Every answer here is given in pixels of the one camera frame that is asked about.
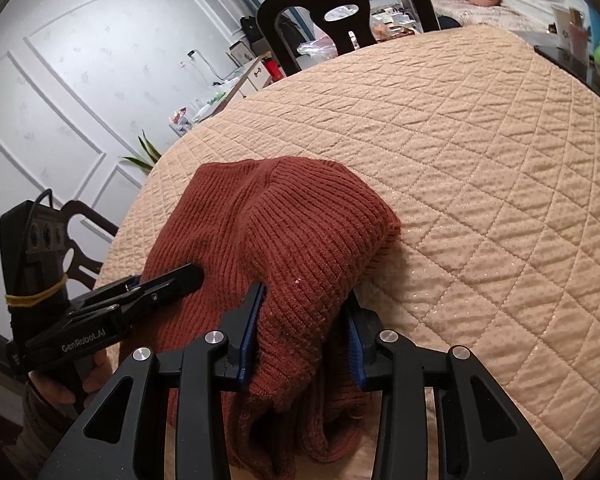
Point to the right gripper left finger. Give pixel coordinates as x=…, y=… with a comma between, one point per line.
x=122, y=433

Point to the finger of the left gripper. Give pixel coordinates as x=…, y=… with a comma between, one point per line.
x=168, y=288

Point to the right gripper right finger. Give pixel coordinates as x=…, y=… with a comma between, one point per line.
x=481, y=434

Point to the rust red knit sweater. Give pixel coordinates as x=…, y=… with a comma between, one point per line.
x=310, y=231

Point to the person's left hand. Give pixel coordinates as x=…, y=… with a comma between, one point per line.
x=62, y=389

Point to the black chair near left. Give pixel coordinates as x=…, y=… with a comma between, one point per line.
x=82, y=267

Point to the black chair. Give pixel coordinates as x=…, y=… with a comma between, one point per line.
x=82, y=267
x=346, y=22

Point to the green potted plant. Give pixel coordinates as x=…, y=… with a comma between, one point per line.
x=146, y=161

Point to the white low tv cabinet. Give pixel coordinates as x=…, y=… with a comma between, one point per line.
x=245, y=81

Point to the peach quilted table cover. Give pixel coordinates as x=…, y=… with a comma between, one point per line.
x=490, y=156

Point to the red fire extinguisher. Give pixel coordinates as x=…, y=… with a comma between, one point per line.
x=273, y=68

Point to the black chair far side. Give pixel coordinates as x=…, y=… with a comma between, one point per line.
x=346, y=22

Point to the pink cup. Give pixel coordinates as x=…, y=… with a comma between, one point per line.
x=578, y=42

